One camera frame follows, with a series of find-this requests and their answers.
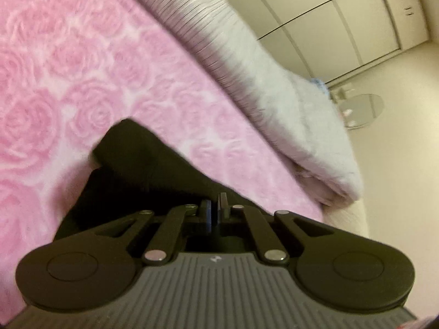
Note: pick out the pink floral blanket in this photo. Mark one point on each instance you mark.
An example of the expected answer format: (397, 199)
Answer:
(68, 58)

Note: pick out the cream wardrobe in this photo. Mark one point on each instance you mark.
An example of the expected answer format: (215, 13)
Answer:
(325, 7)

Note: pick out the white ribbed quilt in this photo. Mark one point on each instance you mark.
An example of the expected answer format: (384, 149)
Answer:
(267, 92)

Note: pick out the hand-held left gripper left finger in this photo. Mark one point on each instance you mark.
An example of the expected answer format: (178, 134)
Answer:
(205, 216)

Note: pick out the round glass side table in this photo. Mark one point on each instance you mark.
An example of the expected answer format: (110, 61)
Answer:
(363, 108)

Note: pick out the cream bed base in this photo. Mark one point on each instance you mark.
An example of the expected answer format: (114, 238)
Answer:
(349, 219)

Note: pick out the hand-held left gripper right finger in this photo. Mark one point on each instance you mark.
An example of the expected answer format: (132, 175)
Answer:
(222, 209)

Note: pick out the black sweater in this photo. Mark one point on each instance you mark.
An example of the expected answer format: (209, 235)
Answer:
(137, 164)

